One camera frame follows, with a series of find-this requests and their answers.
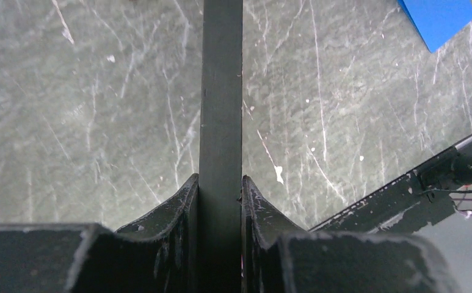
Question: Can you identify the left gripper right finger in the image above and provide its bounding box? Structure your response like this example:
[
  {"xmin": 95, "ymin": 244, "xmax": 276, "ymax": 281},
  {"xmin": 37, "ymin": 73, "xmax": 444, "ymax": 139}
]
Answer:
[{"xmin": 241, "ymin": 176, "xmax": 460, "ymax": 292}]

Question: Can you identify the blue clipboard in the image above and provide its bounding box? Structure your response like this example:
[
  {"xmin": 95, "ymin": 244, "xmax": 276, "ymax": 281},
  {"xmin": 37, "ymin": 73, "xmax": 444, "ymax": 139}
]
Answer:
[{"xmin": 398, "ymin": 0, "xmax": 472, "ymax": 53}]

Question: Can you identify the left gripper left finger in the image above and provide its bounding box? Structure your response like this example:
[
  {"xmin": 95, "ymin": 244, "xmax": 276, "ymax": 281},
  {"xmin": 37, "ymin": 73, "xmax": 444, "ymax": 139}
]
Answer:
[{"xmin": 0, "ymin": 174, "xmax": 198, "ymax": 292}]

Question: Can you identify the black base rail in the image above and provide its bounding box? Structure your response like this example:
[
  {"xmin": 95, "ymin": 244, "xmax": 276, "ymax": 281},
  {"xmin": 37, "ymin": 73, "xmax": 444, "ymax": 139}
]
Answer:
[{"xmin": 311, "ymin": 140, "xmax": 472, "ymax": 233}]

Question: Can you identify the picture frame black and gold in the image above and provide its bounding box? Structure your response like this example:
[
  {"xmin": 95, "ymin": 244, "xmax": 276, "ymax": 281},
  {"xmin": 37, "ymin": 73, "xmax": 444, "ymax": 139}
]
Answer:
[{"xmin": 197, "ymin": 1, "xmax": 243, "ymax": 292}]

